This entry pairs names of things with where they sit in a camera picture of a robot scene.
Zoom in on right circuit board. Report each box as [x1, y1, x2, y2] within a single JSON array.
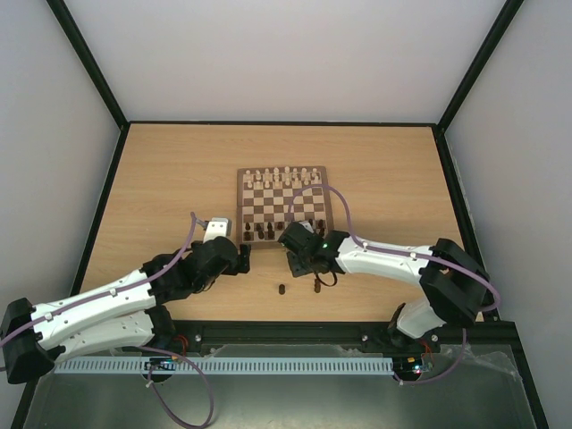
[[393, 354, 434, 374]]

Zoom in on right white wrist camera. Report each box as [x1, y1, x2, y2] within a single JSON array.
[[299, 221, 314, 232]]

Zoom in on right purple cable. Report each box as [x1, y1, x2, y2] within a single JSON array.
[[288, 183, 501, 386]]

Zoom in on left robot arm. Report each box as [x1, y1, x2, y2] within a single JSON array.
[[1, 237, 251, 384]]

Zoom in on light blue cable duct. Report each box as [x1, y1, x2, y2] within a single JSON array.
[[55, 357, 394, 376]]

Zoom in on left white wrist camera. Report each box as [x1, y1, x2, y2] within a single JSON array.
[[203, 217, 232, 242]]

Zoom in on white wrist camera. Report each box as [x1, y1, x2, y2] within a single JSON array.
[[299, 221, 314, 232], [203, 217, 232, 242]]

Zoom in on circuit board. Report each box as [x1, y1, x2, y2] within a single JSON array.
[[393, 354, 434, 374], [142, 357, 181, 372]]

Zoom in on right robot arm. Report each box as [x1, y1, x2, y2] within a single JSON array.
[[278, 222, 489, 350]]

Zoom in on black enclosure frame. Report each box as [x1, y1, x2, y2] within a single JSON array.
[[0, 0, 572, 429]]

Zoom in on wooden chess board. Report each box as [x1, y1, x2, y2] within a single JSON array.
[[236, 165, 333, 248]]

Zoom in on black mounting rail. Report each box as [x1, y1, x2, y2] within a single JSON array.
[[44, 319, 519, 354]]

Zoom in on left circuit board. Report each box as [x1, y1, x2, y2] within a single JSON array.
[[142, 357, 181, 372]]

